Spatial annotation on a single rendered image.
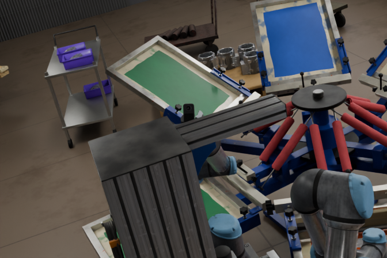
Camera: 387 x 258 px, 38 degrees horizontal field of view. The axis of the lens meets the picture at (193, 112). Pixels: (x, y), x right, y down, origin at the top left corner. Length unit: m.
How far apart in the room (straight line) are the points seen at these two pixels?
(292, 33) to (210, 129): 2.70
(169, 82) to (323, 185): 2.26
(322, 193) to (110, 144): 0.61
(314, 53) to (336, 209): 2.57
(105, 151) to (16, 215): 3.96
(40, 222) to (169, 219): 3.76
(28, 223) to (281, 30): 2.81
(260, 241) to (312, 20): 1.69
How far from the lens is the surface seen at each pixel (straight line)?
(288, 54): 4.07
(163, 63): 3.87
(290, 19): 4.27
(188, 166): 1.49
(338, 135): 3.11
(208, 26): 8.17
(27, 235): 5.16
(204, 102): 3.67
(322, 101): 3.19
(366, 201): 1.60
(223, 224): 2.09
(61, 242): 4.90
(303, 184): 1.63
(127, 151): 1.55
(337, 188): 1.59
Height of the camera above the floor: 2.75
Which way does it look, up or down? 26 degrees down
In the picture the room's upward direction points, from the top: 13 degrees counter-clockwise
